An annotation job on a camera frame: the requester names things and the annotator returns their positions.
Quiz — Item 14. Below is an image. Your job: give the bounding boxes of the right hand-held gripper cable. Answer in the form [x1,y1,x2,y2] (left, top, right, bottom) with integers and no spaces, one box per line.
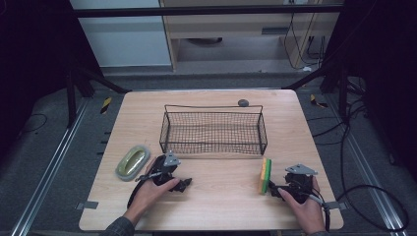
[306,192,331,233]

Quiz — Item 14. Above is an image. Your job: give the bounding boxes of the black floor cables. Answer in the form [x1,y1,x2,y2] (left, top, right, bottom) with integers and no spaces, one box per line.
[306,97,369,148]

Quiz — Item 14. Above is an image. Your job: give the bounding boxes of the white cabinet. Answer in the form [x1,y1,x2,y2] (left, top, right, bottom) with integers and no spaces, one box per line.
[69,0,172,68]

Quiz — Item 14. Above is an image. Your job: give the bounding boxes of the wooden cabinet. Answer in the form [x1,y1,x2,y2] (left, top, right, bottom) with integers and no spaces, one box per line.
[159,0,343,72]

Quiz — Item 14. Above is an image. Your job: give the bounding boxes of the yellow and black tape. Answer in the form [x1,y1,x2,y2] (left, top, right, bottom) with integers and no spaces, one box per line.
[309,93,328,109]
[99,96,113,115]

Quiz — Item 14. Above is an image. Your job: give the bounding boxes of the black horizontal bar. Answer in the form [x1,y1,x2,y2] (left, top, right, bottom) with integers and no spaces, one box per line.
[73,4,345,19]

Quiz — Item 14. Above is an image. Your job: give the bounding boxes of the black metal stand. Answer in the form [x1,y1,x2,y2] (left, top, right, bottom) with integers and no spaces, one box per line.
[282,60,350,123]
[65,63,132,129]

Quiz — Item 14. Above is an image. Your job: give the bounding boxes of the grey soap dish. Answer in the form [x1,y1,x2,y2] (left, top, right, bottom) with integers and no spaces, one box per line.
[114,145,151,182]

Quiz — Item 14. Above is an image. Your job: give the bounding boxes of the person's left hand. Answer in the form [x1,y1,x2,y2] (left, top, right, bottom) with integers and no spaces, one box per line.
[123,156,181,225]

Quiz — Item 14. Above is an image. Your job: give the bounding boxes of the person's right hand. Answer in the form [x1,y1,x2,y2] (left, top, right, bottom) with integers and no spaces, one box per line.
[277,176,327,235]

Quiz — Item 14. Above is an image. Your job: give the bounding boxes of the black hanging cables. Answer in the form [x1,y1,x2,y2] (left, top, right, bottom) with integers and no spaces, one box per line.
[283,13,328,72]

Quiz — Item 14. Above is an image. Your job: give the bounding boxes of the black curtain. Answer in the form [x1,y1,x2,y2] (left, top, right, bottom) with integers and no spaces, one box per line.
[0,0,103,160]
[323,0,417,183]

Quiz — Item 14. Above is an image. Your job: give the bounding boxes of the black wire basket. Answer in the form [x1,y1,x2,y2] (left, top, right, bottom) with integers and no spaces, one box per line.
[158,103,268,156]

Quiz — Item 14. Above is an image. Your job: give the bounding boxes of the thin black floor cable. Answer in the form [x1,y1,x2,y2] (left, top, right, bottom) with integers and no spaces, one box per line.
[19,112,49,134]

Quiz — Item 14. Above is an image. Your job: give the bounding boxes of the dark round object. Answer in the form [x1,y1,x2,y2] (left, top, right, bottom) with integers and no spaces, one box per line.
[186,36,224,46]

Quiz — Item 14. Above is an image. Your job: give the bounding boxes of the left hand-held gripper cable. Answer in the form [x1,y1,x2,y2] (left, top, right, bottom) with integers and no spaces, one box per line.
[127,170,163,209]

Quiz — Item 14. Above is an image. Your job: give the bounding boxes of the green and yellow sponge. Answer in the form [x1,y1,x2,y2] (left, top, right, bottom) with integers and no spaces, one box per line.
[257,157,272,195]

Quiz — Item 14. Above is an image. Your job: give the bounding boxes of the hand-held gripper cable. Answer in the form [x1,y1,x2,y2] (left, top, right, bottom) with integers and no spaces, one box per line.
[127,170,163,209]
[306,192,331,233]

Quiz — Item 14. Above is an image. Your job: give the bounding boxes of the black looped floor cable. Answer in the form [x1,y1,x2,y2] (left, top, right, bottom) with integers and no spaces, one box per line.
[336,124,410,232]

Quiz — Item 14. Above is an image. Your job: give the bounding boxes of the metal floor rail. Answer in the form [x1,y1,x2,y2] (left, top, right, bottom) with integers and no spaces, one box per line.
[328,94,410,236]
[9,97,90,236]

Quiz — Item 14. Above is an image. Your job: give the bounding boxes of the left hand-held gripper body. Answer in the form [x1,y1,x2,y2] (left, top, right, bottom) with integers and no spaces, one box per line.
[149,150,182,188]

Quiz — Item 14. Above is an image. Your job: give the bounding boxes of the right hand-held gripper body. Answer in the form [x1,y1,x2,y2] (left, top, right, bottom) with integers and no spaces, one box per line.
[276,163,319,205]

